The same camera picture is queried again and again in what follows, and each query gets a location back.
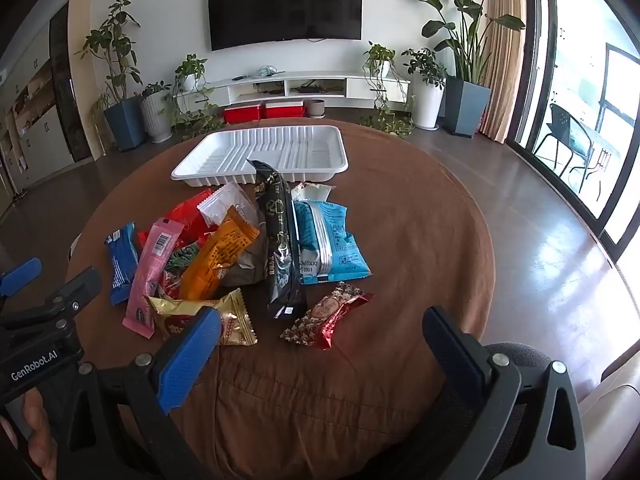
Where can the white plastic tray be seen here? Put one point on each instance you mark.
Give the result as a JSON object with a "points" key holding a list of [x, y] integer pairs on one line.
{"points": [[280, 147]]}

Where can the light blue snack packet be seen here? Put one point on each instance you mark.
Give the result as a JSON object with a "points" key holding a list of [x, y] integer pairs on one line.
{"points": [[330, 240]]}

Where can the bushy plant in white pot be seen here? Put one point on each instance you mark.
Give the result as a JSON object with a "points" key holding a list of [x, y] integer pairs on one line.
{"points": [[429, 105]]}

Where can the plant in white ribbed pot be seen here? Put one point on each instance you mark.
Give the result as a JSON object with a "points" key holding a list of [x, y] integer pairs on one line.
{"points": [[156, 117]]}

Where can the gold snack packet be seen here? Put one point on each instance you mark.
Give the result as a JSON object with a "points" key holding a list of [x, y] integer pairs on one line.
{"points": [[235, 317]]}

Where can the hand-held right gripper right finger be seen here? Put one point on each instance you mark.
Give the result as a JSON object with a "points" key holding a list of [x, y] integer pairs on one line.
{"points": [[450, 355]]}

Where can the black framed glass door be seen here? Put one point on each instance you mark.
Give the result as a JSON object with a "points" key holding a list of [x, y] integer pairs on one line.
{"points": [[575, 35]]}

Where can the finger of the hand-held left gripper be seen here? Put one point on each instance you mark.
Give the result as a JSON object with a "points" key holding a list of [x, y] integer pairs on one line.
{"points": [[20, 272], [75, 285]]}

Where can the tall plant in blue pot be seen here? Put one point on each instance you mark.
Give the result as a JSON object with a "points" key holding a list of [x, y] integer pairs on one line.
{"points": [[125, 122]]}

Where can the dark blue snack packet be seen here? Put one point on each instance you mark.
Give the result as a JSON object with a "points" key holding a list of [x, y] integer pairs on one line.
{"points": [[120, 265]]}

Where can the wall cabinet unit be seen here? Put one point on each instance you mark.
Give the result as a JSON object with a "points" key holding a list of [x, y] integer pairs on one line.
{"points": [[45, 130]]}

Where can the large-leaf plant in grey planter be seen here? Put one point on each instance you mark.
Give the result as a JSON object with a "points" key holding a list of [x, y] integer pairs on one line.
{"points": [[467, 107]]}

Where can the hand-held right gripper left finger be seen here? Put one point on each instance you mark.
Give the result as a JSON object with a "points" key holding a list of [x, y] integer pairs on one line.
{"points": [[190, 355]]}

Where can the cream sofa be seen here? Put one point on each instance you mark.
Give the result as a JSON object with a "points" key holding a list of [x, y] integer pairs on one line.
{"points": [[620, 395]]}

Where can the black balcony chair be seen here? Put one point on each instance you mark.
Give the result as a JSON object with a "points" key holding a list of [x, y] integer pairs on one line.
{"points": [[562, 127]]}

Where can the long black snack packet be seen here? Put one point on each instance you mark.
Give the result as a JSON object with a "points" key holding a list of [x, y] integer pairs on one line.
{"points": [[280, 250]]}

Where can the small grey round pot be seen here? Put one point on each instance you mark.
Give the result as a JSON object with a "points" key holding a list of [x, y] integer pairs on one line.
{"points": [[315, 108]]}

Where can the brown snack packet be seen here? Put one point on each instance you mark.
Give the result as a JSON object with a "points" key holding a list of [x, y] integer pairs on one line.
{"points": [[250, 265]]}

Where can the pink snack packet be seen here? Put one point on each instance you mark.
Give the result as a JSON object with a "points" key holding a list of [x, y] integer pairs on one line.
{"points": [[150, 275]]}

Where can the green snack packet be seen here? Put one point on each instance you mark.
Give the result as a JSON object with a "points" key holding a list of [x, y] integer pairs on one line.
{"points": [[179, 258]]}

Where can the red gold patterned candy packet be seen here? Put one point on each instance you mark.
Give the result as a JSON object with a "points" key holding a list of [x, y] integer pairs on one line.
{"points": [[325, 320]]}

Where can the white TV cabinet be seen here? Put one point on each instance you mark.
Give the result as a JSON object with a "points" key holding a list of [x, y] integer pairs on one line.
{"points": [[320, 80]]}

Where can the orange snack packet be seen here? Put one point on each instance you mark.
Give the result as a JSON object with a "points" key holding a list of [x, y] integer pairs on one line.
{"points": [[215, 260]]}

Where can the person's left hand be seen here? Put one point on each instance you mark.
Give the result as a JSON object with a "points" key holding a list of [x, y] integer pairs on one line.
{"points": [[37, 425]]}

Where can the wall television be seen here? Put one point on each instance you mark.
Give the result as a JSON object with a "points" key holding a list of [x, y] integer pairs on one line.
{"points": [[285, 5]]}

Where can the beige curtain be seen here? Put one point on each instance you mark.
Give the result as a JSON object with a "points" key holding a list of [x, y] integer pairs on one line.
{"points": [[505, 60]]}

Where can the trailing plant in white pot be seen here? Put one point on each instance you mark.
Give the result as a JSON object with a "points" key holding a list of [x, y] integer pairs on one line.
{"points": [[377, 57], [192, 67]]}

